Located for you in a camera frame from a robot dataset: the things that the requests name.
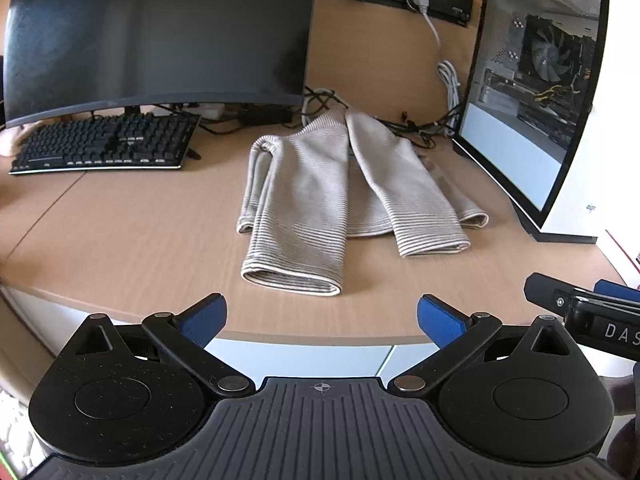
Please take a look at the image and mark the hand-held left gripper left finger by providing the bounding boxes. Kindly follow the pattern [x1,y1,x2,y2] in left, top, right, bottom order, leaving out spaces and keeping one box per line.
[75,292,254,400]

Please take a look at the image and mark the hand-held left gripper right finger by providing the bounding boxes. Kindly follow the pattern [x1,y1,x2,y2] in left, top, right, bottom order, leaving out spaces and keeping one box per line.
[387,294,576,401]

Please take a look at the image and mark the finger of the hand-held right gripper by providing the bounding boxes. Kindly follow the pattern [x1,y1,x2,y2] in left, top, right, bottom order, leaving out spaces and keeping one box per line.
[523,272,577,315]
[593,279,640,306]

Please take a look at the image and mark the beige striped sweater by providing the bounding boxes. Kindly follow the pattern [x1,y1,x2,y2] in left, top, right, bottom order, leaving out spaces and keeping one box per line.
[236,107,490,297]

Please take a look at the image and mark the person's right hand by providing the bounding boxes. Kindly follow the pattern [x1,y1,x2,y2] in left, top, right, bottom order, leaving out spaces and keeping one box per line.
[600,360,640,467]

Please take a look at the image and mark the white box with red stripe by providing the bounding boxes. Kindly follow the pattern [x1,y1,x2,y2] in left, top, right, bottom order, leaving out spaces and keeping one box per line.
[602,229,640,291]

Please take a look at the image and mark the white computer case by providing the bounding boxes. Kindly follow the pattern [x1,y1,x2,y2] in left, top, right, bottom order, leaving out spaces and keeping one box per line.
[451,0,640,247]

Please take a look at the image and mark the black keyboard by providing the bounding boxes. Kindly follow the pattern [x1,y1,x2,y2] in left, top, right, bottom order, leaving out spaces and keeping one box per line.
[8,111,202,177]

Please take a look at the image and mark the black power adapter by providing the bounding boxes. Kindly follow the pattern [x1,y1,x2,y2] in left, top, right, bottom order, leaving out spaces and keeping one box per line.
[236,106,294,127]

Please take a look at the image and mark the beige object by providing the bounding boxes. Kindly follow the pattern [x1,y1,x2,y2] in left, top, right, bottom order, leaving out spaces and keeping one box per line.
[0,122,34,157]

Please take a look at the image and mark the black curved monitor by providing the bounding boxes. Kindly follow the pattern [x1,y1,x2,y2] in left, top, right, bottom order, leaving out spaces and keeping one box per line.
[2,0,321,130]

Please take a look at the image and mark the black cable bundle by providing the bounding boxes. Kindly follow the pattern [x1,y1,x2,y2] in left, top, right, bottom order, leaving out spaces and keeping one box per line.
[301,85,457,152]

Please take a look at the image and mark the white plug cable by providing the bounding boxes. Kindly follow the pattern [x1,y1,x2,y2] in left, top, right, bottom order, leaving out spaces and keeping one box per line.
[406,0,462,137]

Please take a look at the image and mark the white looped cable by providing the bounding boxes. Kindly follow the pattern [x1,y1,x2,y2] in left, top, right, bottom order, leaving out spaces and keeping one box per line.
[306,87,347,112]

